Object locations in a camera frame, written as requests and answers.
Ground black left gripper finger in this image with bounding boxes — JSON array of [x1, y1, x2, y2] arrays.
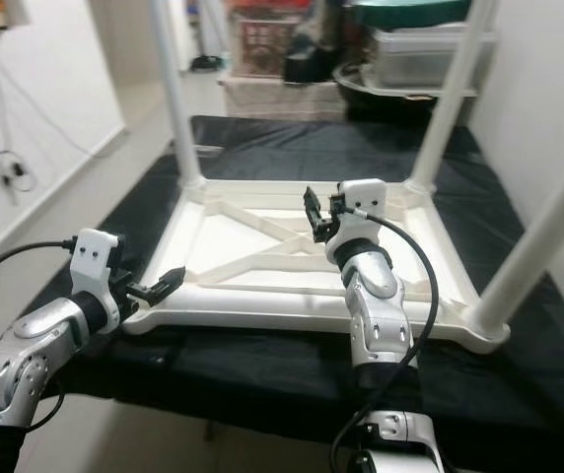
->
[[130, 265, 187, 306]]

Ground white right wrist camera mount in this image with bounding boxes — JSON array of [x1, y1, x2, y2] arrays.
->
[[321, 178, 388, 261]]

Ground black wall cables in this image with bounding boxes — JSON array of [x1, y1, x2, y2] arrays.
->
[[0, 49, 117, 204]]

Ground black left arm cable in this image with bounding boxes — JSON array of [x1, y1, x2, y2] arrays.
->
[[0, 238, 78, 308]]

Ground white plastic children table top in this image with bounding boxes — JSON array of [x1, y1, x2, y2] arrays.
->
[[124, 175, 512, 356]]

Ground clear plastic storage box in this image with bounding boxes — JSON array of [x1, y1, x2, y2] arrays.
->
[[366, 24, 496, 90]]

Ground dark green round lid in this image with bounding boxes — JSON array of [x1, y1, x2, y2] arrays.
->
[[351, 0, 476, 31]]

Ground black table cloth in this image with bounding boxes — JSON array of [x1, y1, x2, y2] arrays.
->
[[16, 113, 564, 466]]

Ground beige cloth covered bench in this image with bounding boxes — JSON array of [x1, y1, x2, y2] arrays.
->
[[216, 77, 342, 121]]

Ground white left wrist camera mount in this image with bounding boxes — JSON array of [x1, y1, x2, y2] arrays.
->
[[70, 229, 127, 333]]

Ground orange lid storage box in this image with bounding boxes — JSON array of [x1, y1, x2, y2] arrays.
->
[[226, 0, 310, 78]]

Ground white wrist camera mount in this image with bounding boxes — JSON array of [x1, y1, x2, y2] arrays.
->
[[321, 178, 388, 261], [70, 229, 127, 333]]

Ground black floor mop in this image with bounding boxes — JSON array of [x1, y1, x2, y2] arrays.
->
[[188, 0, 226, 73]]

